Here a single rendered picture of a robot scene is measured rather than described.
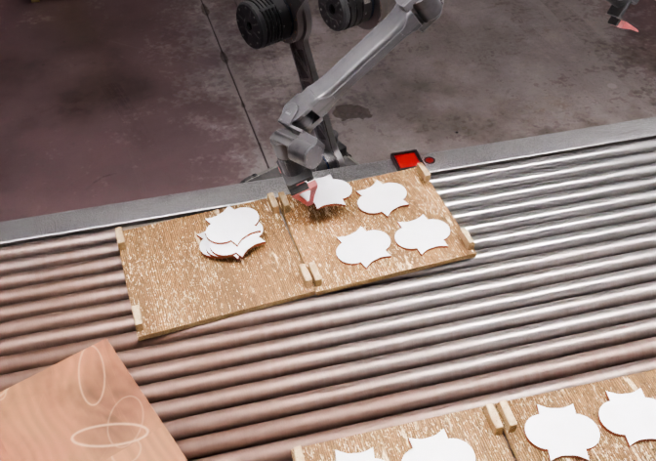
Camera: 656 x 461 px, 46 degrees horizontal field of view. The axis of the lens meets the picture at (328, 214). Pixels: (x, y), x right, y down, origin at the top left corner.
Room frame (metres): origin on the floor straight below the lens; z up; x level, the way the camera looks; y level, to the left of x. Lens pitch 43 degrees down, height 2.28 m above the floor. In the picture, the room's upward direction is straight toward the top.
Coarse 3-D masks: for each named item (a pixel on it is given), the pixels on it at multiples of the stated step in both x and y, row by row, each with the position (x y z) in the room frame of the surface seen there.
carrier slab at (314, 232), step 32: (352, 192) 1.54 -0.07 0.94; (416, 192) 1.54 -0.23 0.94; (288, 224) 1.42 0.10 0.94; (320, 224) 1.42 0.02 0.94; (352, 224) 1.42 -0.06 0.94; (384, 224) 1.42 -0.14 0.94; (448, 224) 1.42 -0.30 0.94; (320, 256) 1.31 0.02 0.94; (416, 256) 1.31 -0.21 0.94; (448, 256) 1.31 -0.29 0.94; (320, 288) 1.21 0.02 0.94
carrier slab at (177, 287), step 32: (160, 224) 1.42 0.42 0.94; (192, 224) 1.42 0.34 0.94; (128, 256) 1.31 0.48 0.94; (160, 256) 1.31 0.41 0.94; (192, 256) 1.31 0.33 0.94; (256, 256) 1.31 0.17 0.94; (288, 256) 1.31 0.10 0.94; (128, 288) 1.21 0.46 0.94; (160, 288) 1.21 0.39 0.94; (192, 288) 1.21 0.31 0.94; (224, 288) 1.21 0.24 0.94; (256, 288) 1.21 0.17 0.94; (288, 288) 1.21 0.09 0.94; (160, 320) 1.11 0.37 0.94; (192, 320) 1.11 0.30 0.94
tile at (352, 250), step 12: (360, 228) 1.40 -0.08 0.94; (348, 240) 1.35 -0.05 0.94; (360, 240) 1.35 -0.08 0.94; (372, 240) 1.35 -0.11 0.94; (384, 240) 1.35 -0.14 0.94; (336, 252) 1.31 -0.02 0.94; (348, 252) 1.31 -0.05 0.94; (360, 252) 1.31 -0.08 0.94; (372, 252) 1.31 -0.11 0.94; (384, 252) 1.31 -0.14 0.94; (348, 264) 1.28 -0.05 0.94; (360, 264) 1.28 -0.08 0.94
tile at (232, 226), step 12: (216, 216) 1.41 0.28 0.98; (228, 216) 1.41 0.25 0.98; (240, 216) 1.41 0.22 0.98; (252, 216) 1.41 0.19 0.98; (216, 228) 1.36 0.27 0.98; (228, 228) 1.36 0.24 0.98; (240, 228) 1.36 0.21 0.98; (252, 228) 1.36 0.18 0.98; (216, 240) 1.32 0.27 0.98; (228, 240) 1.32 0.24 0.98; (240, 240) 1.32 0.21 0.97
